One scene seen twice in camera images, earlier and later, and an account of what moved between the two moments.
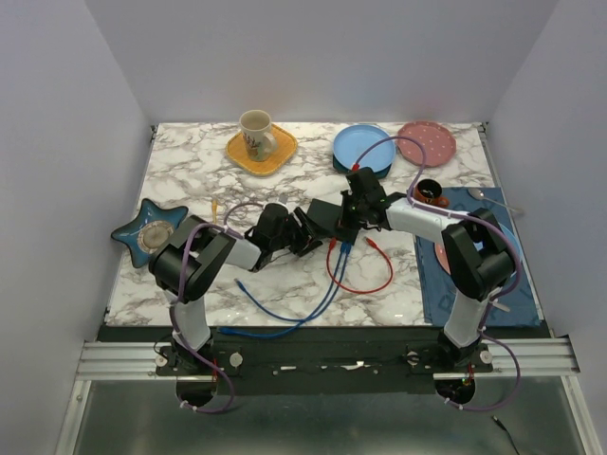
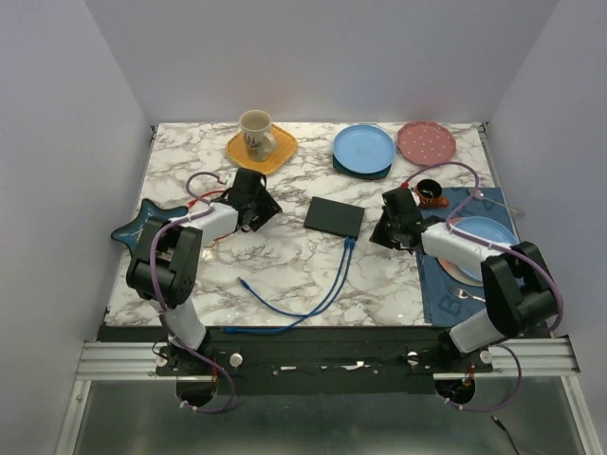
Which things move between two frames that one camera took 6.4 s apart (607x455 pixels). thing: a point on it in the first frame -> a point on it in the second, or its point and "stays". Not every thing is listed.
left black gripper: (306, 234) -> (270, 208)
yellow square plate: (286, 147) stays
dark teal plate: (379, 173) stays
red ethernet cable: (332, 244) -> (208, 193)
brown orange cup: (429, 191) stays
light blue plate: (351, 141) stays
